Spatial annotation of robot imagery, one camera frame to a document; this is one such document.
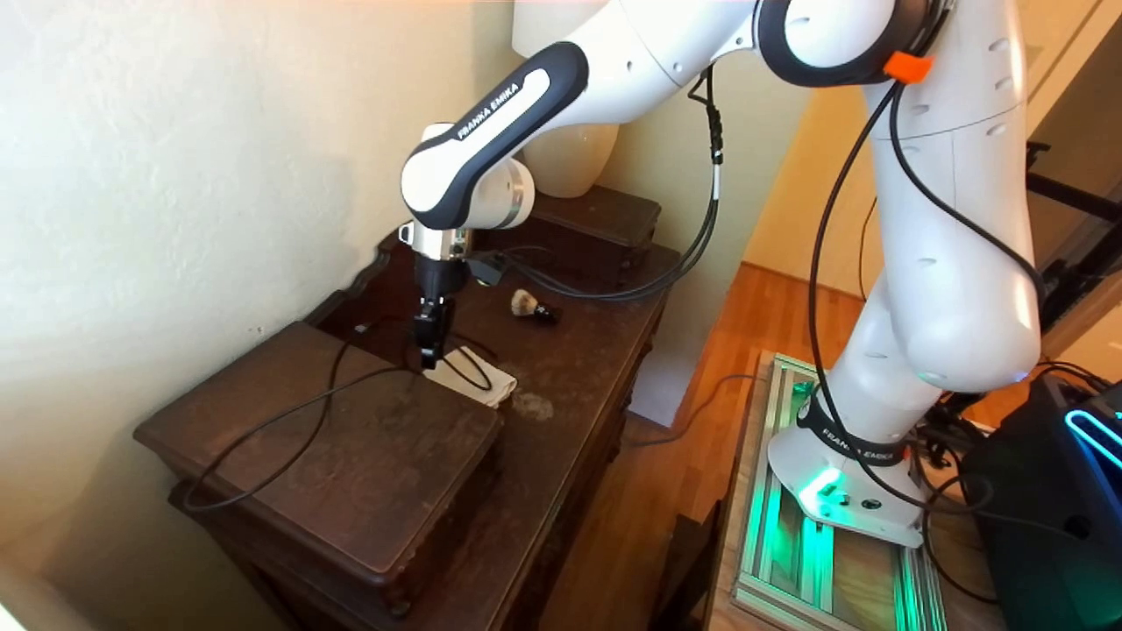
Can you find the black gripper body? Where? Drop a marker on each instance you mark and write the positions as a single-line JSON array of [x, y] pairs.
[[437, 285]]

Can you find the flat white adapter box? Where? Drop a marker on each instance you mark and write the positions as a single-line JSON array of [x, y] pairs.
[[480, 382]]

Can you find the beige ceramic lamp base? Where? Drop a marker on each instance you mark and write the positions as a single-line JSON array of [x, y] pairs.
[[575, 159]]

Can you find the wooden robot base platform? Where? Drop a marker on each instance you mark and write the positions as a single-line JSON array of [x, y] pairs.
[[818, 549]]

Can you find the dark wooden desk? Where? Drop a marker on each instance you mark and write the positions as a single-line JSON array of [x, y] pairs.
[[574, 385]]

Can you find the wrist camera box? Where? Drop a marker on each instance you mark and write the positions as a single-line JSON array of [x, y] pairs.
[[485, 271]]

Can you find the small plug adapter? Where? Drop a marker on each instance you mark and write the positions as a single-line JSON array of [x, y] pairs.
[[531, 305]]

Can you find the white panel beside dresser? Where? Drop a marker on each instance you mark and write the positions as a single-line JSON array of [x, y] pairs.
[[661, 385]]

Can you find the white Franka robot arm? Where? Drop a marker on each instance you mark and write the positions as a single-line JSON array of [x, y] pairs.
[[934, 210]]

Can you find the black computer case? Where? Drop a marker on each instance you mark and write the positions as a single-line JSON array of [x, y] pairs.
[[1055, 512]]

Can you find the low dark wooden box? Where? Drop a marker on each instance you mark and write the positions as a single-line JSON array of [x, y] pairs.
[[351, 468]]

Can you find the wooden box under lamp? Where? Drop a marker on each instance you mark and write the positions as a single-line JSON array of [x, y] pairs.
[[597, 217]]

